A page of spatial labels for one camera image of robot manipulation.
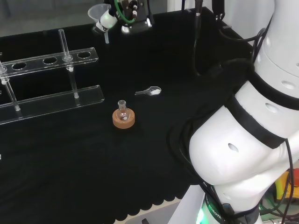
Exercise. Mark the yellow stop button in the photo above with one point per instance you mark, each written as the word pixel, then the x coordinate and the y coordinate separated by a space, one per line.
pixel 283 186

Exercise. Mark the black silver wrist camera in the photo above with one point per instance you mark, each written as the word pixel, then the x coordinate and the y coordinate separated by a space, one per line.
pixel 140 26

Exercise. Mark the round-bottom glass flask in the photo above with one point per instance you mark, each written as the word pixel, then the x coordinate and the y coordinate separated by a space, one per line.
pixel 122 114

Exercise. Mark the black handheld device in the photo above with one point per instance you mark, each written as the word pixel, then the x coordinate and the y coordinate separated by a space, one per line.
pixel 144 221

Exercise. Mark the black cloth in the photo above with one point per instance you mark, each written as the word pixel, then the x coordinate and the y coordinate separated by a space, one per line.
pixel 81 163

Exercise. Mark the clear funnel stand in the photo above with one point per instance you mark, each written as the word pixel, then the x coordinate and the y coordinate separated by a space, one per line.
pixel 46 100

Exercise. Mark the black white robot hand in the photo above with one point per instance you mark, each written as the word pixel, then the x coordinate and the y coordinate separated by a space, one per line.
pixel 107 19

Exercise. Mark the clear plastic funnel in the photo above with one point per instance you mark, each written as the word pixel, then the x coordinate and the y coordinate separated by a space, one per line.
pixel 94 12

